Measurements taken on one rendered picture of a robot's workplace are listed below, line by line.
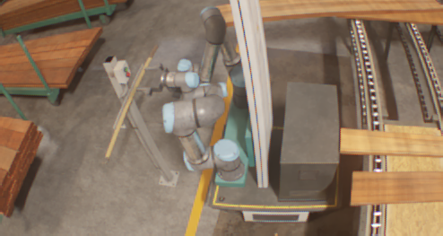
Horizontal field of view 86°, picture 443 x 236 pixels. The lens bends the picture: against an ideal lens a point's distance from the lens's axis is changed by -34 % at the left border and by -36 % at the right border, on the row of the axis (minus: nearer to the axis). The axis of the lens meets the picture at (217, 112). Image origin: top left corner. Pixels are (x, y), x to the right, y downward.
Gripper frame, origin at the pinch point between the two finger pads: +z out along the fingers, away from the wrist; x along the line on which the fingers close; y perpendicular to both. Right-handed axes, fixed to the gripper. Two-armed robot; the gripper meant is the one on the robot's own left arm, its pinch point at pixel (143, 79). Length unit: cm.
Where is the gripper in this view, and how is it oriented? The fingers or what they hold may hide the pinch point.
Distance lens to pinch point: 184.6
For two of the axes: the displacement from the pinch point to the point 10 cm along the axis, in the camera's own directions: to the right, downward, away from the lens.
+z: -9.4, -0.7, 3.4
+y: -2.6, -5.2, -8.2
